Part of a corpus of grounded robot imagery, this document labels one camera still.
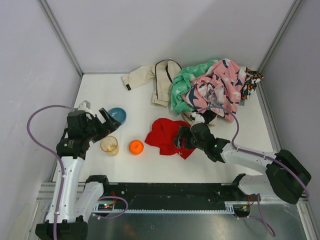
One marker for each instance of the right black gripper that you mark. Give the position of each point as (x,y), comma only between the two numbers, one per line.
(186,138)

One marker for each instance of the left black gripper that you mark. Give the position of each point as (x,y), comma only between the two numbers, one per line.
(99,124)

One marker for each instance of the red cloth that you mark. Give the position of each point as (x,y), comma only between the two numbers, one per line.
(162,135)

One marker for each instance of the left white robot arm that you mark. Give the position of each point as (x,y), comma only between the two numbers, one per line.
(67,218)

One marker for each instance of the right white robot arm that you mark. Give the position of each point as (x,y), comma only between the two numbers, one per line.
(280,173)

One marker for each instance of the green white patterned cloth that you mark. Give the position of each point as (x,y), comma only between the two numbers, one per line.
(182,84)

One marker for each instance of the pink navy patterned cloth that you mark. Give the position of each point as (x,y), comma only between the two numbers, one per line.
(218,90)

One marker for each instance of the black orange patterned cloth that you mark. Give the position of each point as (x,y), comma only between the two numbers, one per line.
(252,79)

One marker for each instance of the blue bowl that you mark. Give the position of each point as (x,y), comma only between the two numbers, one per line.
(118,113)

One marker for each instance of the amber transparent cup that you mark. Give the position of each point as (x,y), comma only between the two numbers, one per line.
(110,146)

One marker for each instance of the orange fruit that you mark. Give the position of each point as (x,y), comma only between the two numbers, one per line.
(136,147)

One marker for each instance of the beige jacket with black trim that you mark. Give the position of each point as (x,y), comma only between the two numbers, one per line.
(163,74)

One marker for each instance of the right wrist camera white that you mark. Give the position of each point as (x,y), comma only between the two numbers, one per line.
(196,118)

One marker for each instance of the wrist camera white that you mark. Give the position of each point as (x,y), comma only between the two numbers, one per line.
(83,106)
(196,118)

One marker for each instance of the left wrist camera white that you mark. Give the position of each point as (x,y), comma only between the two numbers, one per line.
(83,106)

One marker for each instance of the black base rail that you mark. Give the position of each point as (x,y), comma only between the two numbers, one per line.
(173,197)

